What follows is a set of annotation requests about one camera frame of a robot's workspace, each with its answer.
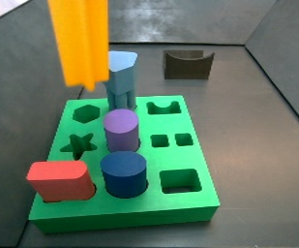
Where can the yellow star prism block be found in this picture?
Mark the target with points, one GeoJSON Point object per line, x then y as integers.
{"type": "Point", "coordinates": [82, 36]}

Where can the purple cylinder block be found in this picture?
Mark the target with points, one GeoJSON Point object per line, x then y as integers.
{"type": "Point", "coordinates": [122, 130]}

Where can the light blue pentagon block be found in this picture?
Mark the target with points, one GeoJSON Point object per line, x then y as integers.
{"type": "Point", "coordinates": [121, 84]}

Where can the dark blue cylinder block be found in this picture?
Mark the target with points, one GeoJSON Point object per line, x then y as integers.
{"type": "Point", "coordinates": [125, 172]}

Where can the green shape sorter base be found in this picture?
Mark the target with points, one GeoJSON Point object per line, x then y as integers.
{"type": "Point", "coordinates": [158, 185]}

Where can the red rounded block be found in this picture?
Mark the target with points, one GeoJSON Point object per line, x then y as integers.
{"type": "Point", "coordinates": [62, 181]}

